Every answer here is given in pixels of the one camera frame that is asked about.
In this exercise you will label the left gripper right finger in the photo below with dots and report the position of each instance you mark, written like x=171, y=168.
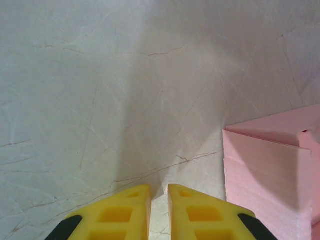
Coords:
x=200, y=217

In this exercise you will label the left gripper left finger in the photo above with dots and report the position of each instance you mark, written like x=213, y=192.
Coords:
x=117, y=217

